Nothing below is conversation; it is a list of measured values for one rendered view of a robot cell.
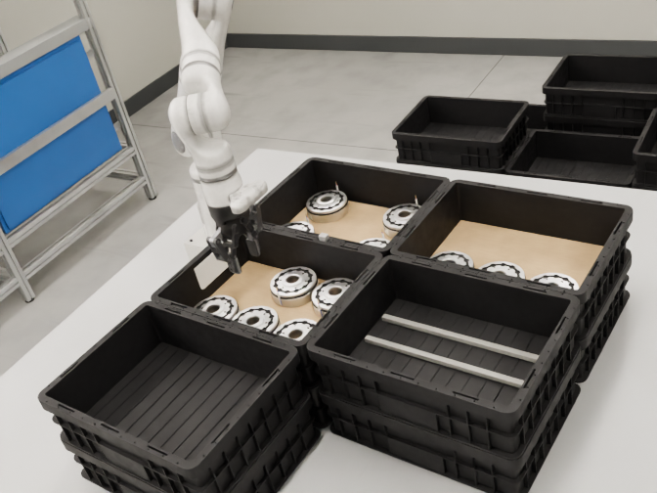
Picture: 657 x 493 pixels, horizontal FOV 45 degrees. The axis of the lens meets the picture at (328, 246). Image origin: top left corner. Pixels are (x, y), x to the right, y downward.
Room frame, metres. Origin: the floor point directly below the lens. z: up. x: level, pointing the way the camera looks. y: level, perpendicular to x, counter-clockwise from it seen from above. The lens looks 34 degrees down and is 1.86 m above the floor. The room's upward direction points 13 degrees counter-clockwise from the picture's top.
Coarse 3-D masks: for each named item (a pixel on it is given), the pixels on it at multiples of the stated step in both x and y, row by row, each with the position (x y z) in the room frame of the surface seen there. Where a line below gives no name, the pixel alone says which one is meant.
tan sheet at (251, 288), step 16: (256, 272) 1.50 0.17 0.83; (272, 272) 1.48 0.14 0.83; (224, 288) 1.47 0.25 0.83; (240, 288) 1.45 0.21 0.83; (256, 288) 1.44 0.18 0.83; (240, 304) 1.39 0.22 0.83; (256, 304) 1.38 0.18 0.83; (272, 304) 1.36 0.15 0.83; (304, 304) 1.34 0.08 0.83; (288, 320) 1.30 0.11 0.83
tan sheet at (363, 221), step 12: (360, 204) 1.68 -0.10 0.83; (300, 216) 1.69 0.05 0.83; (348, 216) 1.64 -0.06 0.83; (360, 216) 1.63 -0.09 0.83; (372, 216) 1.61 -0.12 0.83; (324, 228) 1.61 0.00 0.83; (336, 228) 1.60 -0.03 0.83; (348, 228) 1.59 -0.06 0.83; (360, 228) 1.58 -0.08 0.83; (372, 228) 1.56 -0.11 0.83; (348, 240) 1.54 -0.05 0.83; (360, 240) 1.53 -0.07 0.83
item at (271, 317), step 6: (258, 306) 1.33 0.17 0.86; (264, 306) 1.32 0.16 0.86; (240, 312) 1.32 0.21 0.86; (246, 312) 1.32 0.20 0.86; (252, 312) 1.31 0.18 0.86; (258, 312) 1.31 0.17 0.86; (264, 312) 1.30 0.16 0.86; (270, 312) 1.30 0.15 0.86; (276, 312) 1.29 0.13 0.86; (234, 318) 1.31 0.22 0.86; (240, 318) 1.30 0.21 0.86; (270, 318) 1.28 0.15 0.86; (276, 318) 1.27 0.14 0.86; (264, 324) 1.26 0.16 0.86; (270, 324) 1.27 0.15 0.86; (276, 324) 1.26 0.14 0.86; (270, 330) 1.24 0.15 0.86
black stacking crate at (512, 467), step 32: (576, 384) 1.05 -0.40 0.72; (352, 416) 1.04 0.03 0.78; (384, 416) 0.99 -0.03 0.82; (544, 416) 0.91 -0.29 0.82; (384, 448) 1.01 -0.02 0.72; (416, 448) 0.95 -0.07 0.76; (448, 448) 0.91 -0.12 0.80; (544, 448) 0.93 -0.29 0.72; (480, 480) 0.88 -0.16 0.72; (512, 480) 0.84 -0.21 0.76
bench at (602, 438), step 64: (576, 192) 1.71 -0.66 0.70; (640, 192) 1.64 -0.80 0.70; (640, 256) 1.40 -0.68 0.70; (64, 320) 1.68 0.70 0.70; (640, 320) 1.20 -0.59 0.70; (0, 384) 1.48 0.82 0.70; (640, 384) 1.03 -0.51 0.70; (0, 448) 1.26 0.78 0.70; (64, 448) 1.22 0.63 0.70; (320, 448) 1.06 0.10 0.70; (576, 448) 0.92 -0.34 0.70; (640, 448) 0.89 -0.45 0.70
